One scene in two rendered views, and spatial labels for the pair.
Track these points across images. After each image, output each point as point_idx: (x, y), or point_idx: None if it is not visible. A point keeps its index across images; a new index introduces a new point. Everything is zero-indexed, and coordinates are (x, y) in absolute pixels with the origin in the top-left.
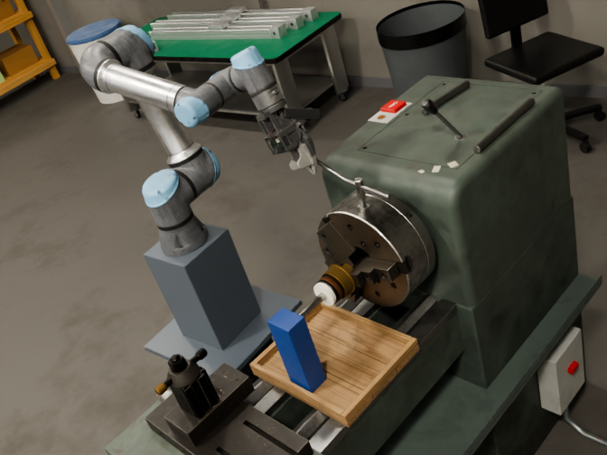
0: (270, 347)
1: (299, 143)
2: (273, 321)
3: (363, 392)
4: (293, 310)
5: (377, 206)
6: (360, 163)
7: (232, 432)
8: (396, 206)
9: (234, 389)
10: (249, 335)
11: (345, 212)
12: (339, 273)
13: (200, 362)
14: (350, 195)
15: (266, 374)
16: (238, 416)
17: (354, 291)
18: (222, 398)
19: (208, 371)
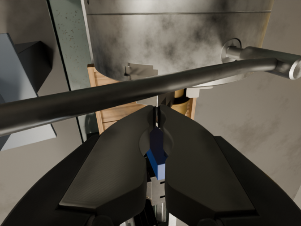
0: (101, 132)
1: (112, 200)
2: (163, 177)
3: (192, 115)
4: (15, 49)
5: (251, 35)
6: None
7: (160, 189)
8: (270, 3)
9: (151, 191)
10: (17, 98)
11: (208, 85)
12: (183, 109)
13: (16, 140)
14: (160, 12)
15: None
16: (154, 184)
17: None
18: (150, 197)
19: (33, 140)
